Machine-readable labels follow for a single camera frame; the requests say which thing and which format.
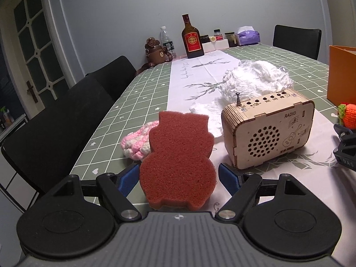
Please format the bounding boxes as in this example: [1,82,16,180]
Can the pink white crochet item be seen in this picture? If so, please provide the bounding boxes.
[121,121,159,161]

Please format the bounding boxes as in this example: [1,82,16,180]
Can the red owl sponge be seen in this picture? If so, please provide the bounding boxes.
[139,111,217,211]

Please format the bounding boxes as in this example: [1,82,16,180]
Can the orange crochet ball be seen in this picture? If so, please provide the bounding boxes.
[338,104,356,129]

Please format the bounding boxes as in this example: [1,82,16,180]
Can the wooden radio box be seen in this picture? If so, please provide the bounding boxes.
[221,89,315,170]

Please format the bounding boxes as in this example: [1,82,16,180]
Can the black chair near left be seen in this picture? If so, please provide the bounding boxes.
[1,77,114,195]

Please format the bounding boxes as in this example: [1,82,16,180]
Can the black chair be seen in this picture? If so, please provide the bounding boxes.
[86,55,136,101]
[1,77,114,195]

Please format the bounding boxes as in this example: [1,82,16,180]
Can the orange storage box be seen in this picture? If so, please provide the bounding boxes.
[327,45,356,105]

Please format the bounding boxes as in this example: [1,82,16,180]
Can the green checked tablecloth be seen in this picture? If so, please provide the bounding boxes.
[69,43,339,182]

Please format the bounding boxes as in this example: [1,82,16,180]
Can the black chair far left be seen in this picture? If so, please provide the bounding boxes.
[86,55,136,101]

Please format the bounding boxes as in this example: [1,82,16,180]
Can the white table runner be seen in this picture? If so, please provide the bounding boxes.
[167,45,355,266]

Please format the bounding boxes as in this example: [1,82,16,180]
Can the black chair far end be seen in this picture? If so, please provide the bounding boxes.
[273,25,322,60]

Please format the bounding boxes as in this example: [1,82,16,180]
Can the white glass panel door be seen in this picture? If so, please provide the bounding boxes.
[1,0,84,117]

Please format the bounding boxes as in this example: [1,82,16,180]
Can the brown bear plush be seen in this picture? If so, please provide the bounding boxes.
[135,37,173,76]

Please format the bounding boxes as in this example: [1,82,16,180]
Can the white small box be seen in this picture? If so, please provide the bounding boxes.
[202,39,229,53]

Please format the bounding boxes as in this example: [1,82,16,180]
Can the dark glass jar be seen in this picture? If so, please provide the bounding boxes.
[225,32,238,48]

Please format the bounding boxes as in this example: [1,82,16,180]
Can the purple tissue pack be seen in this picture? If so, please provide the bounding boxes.
[236,26,261,46]

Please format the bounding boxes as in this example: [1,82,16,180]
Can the clear water bottle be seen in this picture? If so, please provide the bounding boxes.
[160,26,176,58]

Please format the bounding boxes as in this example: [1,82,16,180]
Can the black lidded jar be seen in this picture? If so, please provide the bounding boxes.
[200,35,210,44]

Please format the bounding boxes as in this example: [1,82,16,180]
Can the brown liquor bottle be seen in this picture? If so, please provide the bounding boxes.
[182,14,204,59]

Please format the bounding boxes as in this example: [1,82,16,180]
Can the red label small bottle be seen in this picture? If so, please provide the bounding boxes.
[214,29,223,40]

